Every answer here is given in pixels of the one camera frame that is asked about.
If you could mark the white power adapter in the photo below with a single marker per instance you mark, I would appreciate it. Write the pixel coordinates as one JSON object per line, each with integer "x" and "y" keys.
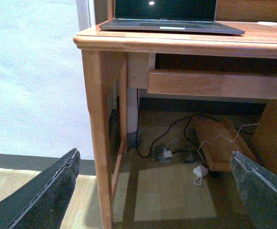
{"x": 200, "y": 171}

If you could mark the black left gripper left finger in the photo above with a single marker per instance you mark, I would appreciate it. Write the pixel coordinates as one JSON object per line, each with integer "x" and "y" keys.
{"x": 42, "y": 202}

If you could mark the wooden desk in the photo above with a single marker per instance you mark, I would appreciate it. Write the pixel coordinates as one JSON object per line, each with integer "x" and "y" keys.
{"x": 124, "y": 58}

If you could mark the grey open laptop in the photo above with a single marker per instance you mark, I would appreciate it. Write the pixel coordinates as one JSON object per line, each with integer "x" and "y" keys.
{"x": 167, "y": 15}

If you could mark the grey power strip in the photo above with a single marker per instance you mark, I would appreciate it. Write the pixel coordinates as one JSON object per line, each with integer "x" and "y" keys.
{"x": 162, "y": 154}

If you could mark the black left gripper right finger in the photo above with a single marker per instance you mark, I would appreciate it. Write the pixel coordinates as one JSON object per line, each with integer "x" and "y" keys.
{"x": 257, "y": 187}

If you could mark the wooden pull-out keyboard tray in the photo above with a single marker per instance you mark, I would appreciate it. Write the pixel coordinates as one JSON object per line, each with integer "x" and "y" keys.
{"x": 233, "y": 85}

